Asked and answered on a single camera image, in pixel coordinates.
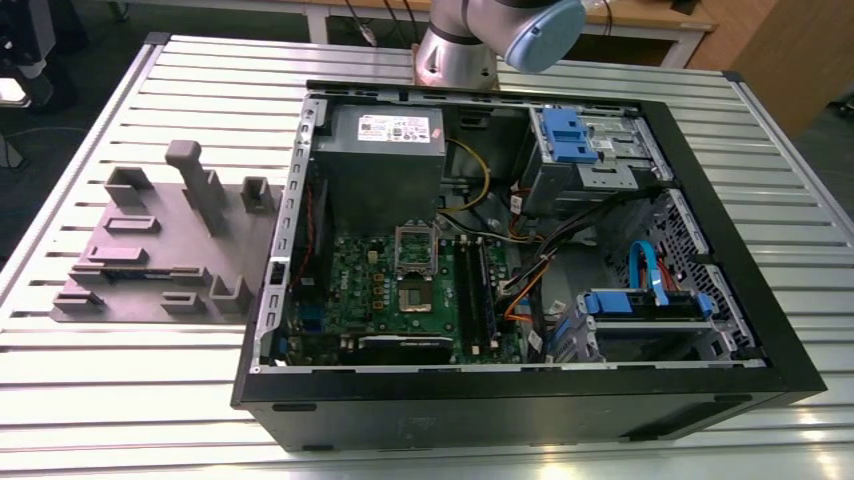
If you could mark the silver disk bay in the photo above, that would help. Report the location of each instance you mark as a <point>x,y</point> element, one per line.
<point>667,330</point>

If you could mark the black graphics card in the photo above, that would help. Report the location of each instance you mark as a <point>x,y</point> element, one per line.
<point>400,347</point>

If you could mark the RAM stick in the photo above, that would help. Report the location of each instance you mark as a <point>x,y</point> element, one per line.
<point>143,274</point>

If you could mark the grey power supply unit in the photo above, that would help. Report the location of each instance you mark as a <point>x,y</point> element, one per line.
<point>380,175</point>

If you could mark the wooden cabinet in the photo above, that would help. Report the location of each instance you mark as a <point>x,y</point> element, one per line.
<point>787,50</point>

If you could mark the CPU socket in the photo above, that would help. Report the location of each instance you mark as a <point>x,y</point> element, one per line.
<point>415,297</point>

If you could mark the blue expansion slot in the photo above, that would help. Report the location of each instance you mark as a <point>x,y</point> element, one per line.
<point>311,316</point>

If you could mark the silver drive cage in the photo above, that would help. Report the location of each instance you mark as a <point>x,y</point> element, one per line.
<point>600,182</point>

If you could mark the small blue drive clip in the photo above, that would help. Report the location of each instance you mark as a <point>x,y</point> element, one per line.
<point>575,151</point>

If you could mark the grey plastic parts rack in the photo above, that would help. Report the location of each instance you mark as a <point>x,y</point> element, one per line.
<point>173,240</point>

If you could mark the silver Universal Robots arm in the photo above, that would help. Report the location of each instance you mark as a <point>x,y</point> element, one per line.
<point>460,65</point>

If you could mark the hard disk in blue carrier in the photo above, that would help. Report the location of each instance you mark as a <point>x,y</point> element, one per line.
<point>616,302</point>

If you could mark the black PC case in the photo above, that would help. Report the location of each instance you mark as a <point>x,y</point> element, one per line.
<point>467,400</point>

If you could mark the white framed desk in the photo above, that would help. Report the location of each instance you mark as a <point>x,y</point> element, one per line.
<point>318,27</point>

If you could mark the large blue drive clip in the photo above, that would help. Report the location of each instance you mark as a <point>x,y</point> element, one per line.
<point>563,122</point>

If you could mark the wooden desk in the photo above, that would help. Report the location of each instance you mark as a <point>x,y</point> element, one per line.
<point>667,21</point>

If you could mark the green motherboard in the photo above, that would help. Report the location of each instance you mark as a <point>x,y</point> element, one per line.
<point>360,300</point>

